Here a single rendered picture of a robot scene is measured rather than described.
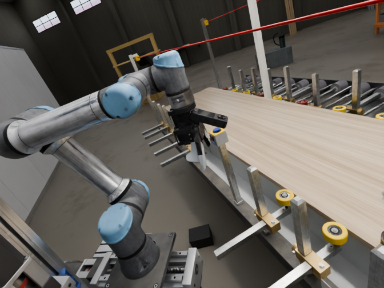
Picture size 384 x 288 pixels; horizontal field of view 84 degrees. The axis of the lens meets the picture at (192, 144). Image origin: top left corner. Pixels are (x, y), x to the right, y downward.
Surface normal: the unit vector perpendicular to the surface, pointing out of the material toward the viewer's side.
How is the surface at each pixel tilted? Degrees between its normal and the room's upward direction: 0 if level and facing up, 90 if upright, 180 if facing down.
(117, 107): 90
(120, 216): 7
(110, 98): 90
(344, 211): 0
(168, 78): 90
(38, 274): 90
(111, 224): 7
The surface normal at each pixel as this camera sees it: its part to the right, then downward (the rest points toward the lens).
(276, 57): -0.15, 0.51
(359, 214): -0.32, -0.84
